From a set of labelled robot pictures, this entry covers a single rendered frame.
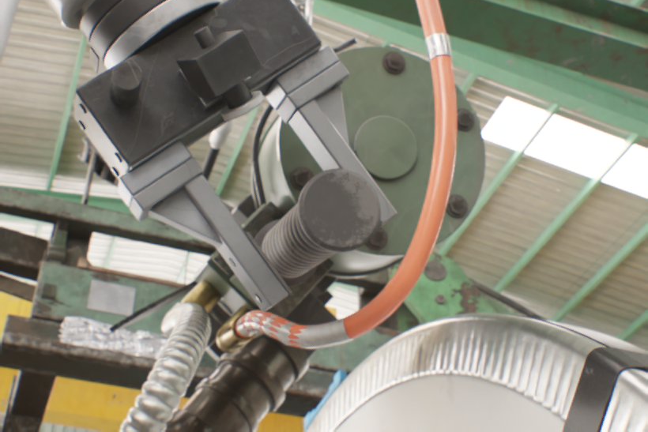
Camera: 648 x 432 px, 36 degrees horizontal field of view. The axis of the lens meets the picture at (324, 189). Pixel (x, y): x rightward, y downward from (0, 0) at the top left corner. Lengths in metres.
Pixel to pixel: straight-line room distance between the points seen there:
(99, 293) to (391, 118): 1.06
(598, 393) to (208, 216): 0.23
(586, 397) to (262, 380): 0.28
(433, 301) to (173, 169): 1.34
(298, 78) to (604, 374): 0.23
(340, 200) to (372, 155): 0.17
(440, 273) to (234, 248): 1.36
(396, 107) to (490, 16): 3.10
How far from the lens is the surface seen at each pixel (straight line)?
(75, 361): 1.62
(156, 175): 0.53
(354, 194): 0.50
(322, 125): 0.56
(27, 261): 1.78
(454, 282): 1.88
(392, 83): 0.68
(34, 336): 1.62
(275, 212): 0.67
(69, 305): 1.65
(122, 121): 0.53
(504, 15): 3.78
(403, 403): 0.82
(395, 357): 0.85
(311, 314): 0.80
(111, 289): 1.68
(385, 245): 0.65
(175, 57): 0.54
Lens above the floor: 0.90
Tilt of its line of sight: 40 degrees up
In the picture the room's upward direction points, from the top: straight up
